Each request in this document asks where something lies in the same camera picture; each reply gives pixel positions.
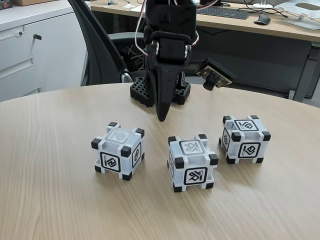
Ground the white cube angular symbol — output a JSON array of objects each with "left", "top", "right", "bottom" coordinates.
[{"left": 166, "top": 134, "right": 220, "bottom": 194}]

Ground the white cube overlapping squares symbol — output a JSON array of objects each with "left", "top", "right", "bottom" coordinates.
[{"left": 219, "top": 114, "right": 272, "bottom": 165}]

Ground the white paper sheet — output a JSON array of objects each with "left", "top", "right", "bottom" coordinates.
[{"left": 131, "top": 3, "right": 148, "bottom": 15}]

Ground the dark computer keyboard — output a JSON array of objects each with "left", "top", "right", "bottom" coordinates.
[{"left": 196, "top": 6, "right": 251, "bottom": 20}]

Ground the black mesh office chair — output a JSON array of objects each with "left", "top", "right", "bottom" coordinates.
[{"left": 67, "top": 0, "right": 149, "bottom": 87}]

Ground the white cube lightning symbol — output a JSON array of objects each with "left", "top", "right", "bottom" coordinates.
[{"left": 91, "top": 121, "right": 146, "bottom": 181}]

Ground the dark computer mouse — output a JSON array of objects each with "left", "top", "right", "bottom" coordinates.
[{"left": 253, "top": 12, "right": 272, "bottom": 26}]

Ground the white round stand base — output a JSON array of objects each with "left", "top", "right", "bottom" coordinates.
[{"left": 252, "top": 0, "right": 275, "bottom": 10}]

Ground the white drawer cabinet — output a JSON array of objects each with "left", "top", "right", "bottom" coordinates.
[{"left": 0, "top": 4, "right": 90, "bottom": 103}]

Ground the silver laptop stand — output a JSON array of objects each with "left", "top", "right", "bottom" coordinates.
[{"left": 281, "top": 1, "right": 320, "bottom": 31}]

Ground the red white servo cable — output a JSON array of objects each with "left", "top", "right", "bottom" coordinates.
[
  {"left": 188, "top": 0, "right": 222, "bottom": 48},
  {"left": 134, "top": 4, "right": 149, "bottom": 55}
]

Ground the tangled cables bundle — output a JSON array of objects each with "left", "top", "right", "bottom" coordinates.
[{"left": 126, "top": 43, "right": 147, "bottom": 72}]

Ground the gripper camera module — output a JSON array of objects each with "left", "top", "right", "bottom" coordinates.
[{"left": 194, "top": 57, "right": 237, "bottom": 92}]

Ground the black desk cable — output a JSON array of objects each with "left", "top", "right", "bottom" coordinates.
[{"left": 237, "top": 6, "right": 288, "bottom": 18}]

